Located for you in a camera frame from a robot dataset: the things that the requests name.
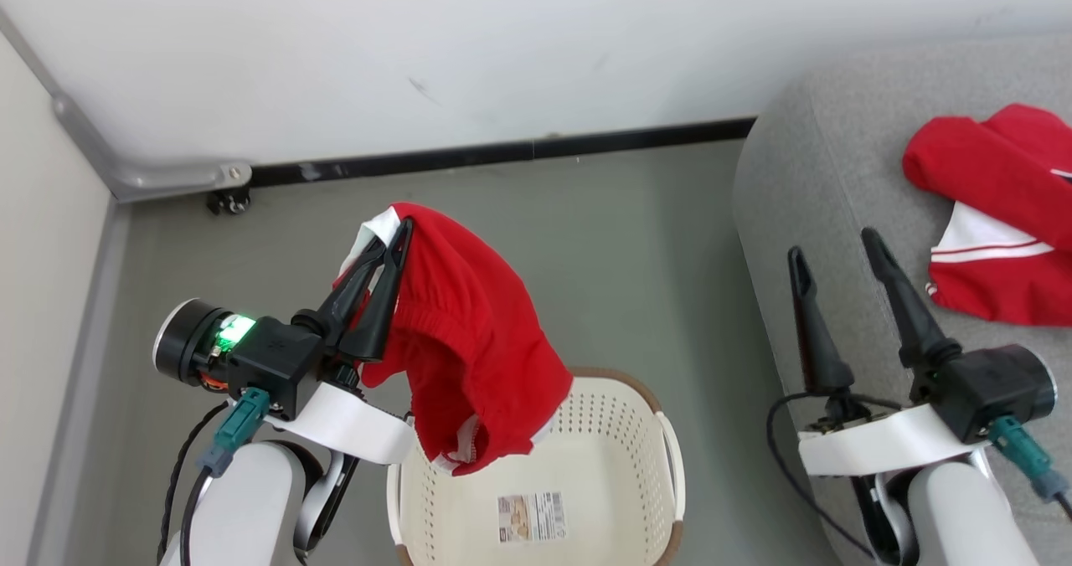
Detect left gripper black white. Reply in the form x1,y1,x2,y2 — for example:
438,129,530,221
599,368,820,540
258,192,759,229
152,218,416,466

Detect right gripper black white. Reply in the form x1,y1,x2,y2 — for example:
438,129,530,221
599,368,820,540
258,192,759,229
786,227,1059,477

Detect red shorts with white trim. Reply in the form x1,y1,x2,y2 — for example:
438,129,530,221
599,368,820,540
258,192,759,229
332,202,575,477

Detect red jersey with navy lettering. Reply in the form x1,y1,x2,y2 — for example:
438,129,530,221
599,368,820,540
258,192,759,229
902,103,1072,329

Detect cream perforated plastic laundry basket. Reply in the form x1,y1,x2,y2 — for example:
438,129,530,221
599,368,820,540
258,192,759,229
386,367,687,566

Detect grey fabric sofa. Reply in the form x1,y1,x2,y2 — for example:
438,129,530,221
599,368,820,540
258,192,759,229
732,33,1072,566

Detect black caster wheel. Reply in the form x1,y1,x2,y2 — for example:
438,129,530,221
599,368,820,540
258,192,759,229
206,187,253,218

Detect black baseboard strip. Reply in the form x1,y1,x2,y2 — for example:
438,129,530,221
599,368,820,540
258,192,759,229
250,116,758,189

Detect printed label sticker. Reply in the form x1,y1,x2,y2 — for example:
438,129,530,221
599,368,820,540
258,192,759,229
497,491,569,544

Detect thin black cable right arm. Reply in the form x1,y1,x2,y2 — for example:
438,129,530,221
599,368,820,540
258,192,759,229
765,391,882,561

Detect teal plug cable left arm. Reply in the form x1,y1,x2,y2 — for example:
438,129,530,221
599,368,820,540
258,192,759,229
178,387,272,566

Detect teal plug cable arm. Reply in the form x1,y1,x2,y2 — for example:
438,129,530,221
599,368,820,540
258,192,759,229
178,387,272,566
987,414,1072,521

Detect teal plug cable right arm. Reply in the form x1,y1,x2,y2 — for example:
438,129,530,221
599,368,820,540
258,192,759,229
987,414,1072,521

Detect grey metal frame rail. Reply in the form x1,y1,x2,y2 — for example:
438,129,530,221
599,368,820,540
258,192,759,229
0,8,254,203

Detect braided black cable left arm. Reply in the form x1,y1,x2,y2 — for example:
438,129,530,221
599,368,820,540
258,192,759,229
157,402,230,563

